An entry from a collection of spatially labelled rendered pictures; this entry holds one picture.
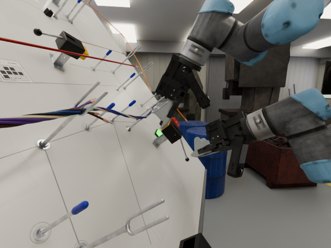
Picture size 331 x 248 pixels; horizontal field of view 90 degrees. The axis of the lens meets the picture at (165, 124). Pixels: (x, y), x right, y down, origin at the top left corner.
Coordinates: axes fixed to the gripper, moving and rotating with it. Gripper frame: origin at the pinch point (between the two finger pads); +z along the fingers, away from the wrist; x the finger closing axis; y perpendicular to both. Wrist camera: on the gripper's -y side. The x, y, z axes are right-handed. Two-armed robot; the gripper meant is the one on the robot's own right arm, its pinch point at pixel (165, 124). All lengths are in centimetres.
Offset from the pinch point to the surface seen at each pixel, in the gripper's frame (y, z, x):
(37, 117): 13.9, -8.7, 35.4
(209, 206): -94, 104, -95
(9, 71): 28.7, -5.4, 23.8
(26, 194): 13.1, 1.8, 36.0
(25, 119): 14.1, -8.9, 36.5
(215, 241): -88, 97, -51
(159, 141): -1.0, 7.1, -0.8
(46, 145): 16.1, -0.1, 29.6
